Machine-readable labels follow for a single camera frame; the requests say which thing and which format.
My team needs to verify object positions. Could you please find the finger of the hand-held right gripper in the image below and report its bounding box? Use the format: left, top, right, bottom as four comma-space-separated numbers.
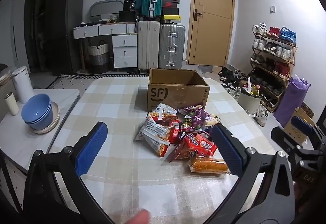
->
291, 116, 326, 148
270, 126, 324, 163

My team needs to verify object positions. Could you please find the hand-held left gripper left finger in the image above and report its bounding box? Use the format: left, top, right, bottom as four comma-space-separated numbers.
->
23, 122, 115, 224

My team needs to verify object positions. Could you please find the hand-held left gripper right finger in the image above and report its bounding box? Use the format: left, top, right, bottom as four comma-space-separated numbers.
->
204, 123, 297, 224

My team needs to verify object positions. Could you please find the red snack packet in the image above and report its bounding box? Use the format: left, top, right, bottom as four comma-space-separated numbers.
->
185, 131, 217, 157

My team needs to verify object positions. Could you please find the orange cake packet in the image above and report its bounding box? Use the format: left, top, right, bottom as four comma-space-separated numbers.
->
188, 156, 230, 176

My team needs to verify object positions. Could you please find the cream bread packet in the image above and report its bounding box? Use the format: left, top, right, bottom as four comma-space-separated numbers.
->
204, 115, 221, 126

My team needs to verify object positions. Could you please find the purple snack packet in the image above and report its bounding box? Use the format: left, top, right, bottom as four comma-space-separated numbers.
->
177, 104, 204, 115
180, 110, 217, 133

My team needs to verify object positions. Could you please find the red chips packet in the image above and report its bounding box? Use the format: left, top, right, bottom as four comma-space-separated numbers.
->
170, 138, 202, 162

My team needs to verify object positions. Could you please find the red instant noodle packet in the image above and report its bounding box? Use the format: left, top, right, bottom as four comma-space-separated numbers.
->
133, 115, 182, 158

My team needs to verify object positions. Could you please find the brown cardboard box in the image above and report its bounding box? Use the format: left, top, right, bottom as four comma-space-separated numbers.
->
147, 68, 211, 113

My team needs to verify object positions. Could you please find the person's left hand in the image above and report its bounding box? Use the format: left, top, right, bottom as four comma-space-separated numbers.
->
125, 209, 151, 224

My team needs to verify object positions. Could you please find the printed cardboard carton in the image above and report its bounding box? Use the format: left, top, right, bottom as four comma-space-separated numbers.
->
283, 103, 316, 145

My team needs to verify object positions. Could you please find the purple fabric bag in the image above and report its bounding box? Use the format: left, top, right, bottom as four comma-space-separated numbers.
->
273, 74, 311, 128

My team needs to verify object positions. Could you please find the white sneaker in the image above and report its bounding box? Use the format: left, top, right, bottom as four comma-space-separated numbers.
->
253, 104, 270, 126

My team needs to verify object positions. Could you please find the white trash bin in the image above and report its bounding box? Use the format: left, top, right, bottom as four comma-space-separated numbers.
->
238, 79, 263, 116

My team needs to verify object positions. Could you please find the checkered tablecloth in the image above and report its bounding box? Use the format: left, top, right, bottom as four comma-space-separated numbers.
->
47, 75, 277, 224

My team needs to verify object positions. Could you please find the beige plate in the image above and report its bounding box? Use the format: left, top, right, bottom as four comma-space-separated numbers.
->
33, 101, 61, 134

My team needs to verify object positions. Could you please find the collection of racked shoes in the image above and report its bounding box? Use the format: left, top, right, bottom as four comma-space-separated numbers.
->
251, 23, 297, 111

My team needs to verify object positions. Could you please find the patterned rug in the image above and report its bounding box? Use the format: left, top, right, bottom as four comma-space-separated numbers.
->
47, 74, 151, 90

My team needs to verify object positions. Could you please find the cluster of loose shoes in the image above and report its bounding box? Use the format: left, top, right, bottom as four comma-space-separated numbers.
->
218, 67, 251, 95

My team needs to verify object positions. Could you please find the wooden shoe rack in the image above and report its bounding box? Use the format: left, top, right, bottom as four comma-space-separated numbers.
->
248, 23, 298, 113

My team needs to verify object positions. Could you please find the white side table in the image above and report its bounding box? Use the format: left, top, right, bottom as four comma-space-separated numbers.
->
0, 89, 80, 175

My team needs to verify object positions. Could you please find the grey door mat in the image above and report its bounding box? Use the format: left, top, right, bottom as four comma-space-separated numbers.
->
197, 64, 215, 73

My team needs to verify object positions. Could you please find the woven laundry basket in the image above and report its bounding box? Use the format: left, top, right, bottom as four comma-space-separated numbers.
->
88, 40, 110, 74

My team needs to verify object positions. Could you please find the white cup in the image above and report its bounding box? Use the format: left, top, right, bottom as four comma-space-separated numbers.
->
4, 92, 20, 116

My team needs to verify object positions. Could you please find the white bucket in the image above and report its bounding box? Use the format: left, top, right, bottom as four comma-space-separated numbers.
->
11, 66, 34, 104

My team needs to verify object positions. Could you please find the wooden door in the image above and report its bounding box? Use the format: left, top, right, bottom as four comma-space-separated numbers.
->
185, 0, 235, 67

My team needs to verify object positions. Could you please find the black refrigerator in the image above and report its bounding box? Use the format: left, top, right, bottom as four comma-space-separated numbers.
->
45, 0, 84, 75

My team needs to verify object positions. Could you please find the beige suitcase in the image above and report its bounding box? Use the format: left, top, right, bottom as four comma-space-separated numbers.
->
137, 20, 160, 70

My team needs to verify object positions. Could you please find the silver suitcase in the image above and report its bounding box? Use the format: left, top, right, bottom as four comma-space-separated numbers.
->
158, 23, 186, 69

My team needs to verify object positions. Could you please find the white drawer desk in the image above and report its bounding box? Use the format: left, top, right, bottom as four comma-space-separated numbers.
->
72, 21, 139, 73

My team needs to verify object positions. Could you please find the dark wardrobe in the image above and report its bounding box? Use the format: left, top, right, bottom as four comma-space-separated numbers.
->
25, 0, 55, 74

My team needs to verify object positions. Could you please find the grey oval tub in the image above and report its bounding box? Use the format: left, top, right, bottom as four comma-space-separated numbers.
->
89, 0, 123, 18

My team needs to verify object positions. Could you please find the black bag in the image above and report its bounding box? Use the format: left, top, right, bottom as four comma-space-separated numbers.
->
123, 0, 137, 12

